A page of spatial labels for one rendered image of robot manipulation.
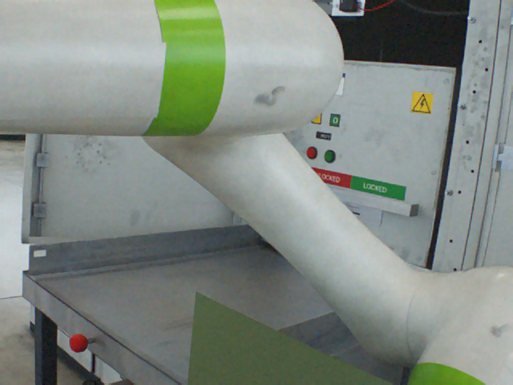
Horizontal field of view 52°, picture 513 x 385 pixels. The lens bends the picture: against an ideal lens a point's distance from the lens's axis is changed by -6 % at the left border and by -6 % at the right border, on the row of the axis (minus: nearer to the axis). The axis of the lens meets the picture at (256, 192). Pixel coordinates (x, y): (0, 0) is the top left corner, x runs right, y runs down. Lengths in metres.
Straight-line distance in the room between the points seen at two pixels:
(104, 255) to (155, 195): 0.32
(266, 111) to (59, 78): 0.15
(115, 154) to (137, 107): 1.14
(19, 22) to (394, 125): 1.12
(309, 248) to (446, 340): 0.18
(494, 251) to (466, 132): 0.26
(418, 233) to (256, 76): 1.00
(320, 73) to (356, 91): 1.02
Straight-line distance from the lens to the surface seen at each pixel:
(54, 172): 1.48
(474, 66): 1.26
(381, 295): 0.69
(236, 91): 0.39
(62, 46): 0.35
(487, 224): 1.21
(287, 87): 0.41
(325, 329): 0.98
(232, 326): 0.54
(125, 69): 0.35
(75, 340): 0.97
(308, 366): 0.49
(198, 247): 1.47
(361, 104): 1.43
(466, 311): 0.63
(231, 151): 0.57
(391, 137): 1.38
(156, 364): 0.87
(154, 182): 1.54
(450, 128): 1.33
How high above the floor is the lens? 1.24
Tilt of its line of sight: 9 degrees down
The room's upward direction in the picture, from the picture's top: 7 degrees clockwise
